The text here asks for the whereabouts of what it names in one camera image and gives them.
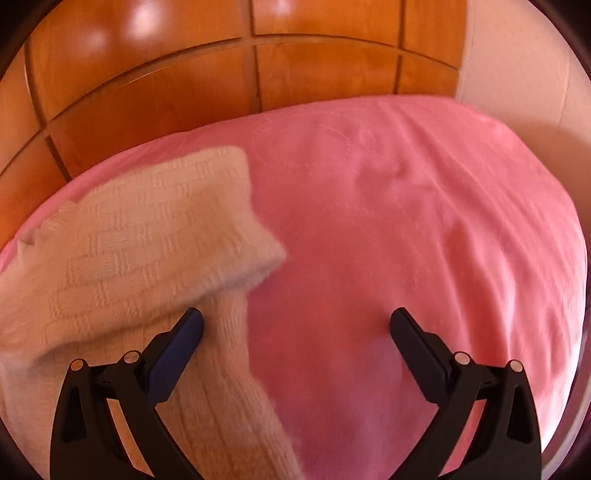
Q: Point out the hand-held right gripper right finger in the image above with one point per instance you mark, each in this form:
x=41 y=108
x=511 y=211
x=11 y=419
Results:
x=411 y=341

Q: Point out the pink bed sheet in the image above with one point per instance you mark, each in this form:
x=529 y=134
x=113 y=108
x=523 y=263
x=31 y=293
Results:
x=392 y=207

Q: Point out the white knit sweater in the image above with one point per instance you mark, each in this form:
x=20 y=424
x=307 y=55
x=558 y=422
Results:
x=115 y=240

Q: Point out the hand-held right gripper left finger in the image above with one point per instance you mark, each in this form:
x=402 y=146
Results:
x=182 y=339

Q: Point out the wooden headboard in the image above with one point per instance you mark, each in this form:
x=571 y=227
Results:
x=184 y=69

